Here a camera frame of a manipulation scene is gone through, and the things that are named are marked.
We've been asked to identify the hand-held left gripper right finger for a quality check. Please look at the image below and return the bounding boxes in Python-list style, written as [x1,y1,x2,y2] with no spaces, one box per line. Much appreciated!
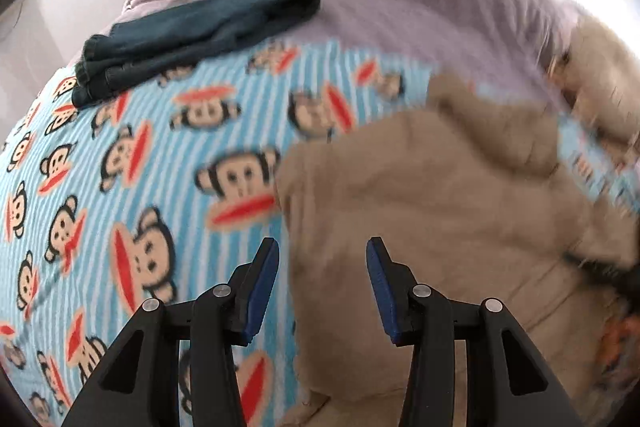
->
[366,237,583,427]

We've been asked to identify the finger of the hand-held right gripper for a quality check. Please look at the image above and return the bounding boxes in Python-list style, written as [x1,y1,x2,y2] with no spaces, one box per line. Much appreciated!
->
[562,251,640,308]

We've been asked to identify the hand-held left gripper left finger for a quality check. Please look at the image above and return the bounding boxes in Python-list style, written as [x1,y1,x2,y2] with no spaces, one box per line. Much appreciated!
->
[60,237,281,427]

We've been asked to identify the tan large jacket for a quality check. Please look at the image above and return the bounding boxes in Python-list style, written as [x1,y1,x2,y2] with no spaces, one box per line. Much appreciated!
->
[275,72,640,427]

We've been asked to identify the blue striped monkey-print blanket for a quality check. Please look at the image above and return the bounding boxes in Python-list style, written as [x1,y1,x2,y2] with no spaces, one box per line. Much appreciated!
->
[0,39,640,427]

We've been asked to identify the cream fluffy cloth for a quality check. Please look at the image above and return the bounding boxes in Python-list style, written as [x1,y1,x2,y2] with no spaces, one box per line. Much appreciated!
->
[547,14,640,148]

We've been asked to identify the dark teal folded jeans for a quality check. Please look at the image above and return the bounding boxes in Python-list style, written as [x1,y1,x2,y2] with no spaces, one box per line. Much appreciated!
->
[71,0,322,108]

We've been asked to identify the purple fluffy blanket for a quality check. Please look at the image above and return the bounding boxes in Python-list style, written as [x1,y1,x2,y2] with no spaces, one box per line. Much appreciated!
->
[120,0,591,108]

